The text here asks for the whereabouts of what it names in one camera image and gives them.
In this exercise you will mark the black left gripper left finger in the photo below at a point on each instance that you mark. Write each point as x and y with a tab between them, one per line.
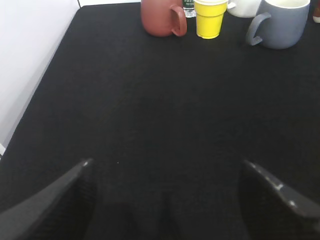
61	211

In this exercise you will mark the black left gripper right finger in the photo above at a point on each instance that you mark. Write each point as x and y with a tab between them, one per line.
272	210

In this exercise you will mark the grey ceramic mug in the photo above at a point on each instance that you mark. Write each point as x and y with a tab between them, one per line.
278	24

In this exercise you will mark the yellow paper cup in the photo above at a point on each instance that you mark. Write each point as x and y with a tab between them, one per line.
209	17

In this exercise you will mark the black table mat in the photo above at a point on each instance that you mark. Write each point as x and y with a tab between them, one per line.
168	123

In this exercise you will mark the white ceramic mug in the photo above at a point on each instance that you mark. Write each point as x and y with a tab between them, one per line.
243	8

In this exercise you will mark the clear water bottle green label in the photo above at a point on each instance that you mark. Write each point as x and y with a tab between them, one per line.
189	9

